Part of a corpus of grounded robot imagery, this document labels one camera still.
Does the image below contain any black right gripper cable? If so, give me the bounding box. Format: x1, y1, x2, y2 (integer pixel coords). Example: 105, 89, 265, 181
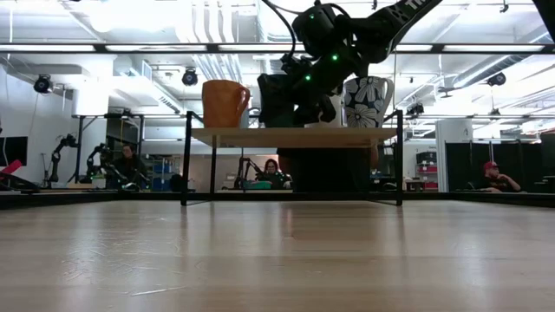
259, 0, 301, 60

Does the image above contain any black aluminium table frame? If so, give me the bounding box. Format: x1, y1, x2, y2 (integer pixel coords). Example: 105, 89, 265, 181
0, 190, 555, 210

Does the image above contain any person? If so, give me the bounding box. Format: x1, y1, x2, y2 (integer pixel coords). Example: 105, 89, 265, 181
277, 146, 379, 195
472, 160, 522, 194
110, 143, 149, 191
255, 158, 293, 191

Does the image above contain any black room divider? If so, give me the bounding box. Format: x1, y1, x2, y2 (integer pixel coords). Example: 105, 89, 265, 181
444, 140, 555, 194

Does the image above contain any blue white floral mug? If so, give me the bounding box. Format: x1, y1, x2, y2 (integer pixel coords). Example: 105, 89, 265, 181
342, 75, 395, 130

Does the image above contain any black background rig frame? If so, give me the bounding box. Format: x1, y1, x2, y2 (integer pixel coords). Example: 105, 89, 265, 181
71, 112, 147, 183

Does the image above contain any rack with red bins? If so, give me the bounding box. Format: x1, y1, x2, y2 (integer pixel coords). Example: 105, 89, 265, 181
415, 150, 439, 192

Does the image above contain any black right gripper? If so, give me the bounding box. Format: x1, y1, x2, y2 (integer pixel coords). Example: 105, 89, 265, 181
281, 55, 353, 127

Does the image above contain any orange faceted mug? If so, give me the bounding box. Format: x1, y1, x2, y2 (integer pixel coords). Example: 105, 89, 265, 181
201, 78, 251, 129

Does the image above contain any black overhead light beam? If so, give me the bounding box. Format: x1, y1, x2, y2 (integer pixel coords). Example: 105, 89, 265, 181
0, 42, 555, 55

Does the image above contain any blue storage bin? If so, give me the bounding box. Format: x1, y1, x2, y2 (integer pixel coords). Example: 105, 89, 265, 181
151, 160, 171, 192

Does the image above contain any silver ceiling duct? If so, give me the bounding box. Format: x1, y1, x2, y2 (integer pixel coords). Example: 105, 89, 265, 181
255, 0, 317, 43

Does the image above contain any thin vertical hanging cable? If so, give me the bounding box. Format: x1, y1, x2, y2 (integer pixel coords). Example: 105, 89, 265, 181
393, 42, 398, 113

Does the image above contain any black wall monitor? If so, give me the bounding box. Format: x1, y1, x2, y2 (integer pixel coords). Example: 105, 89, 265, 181
0, 136, 29, 167

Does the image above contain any red object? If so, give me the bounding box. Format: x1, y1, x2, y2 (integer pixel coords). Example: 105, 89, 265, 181
0, 159, 23, 179

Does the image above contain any wooden shelf black metal frame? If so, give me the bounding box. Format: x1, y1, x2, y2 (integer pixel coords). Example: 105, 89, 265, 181
180, 110, 405, 207

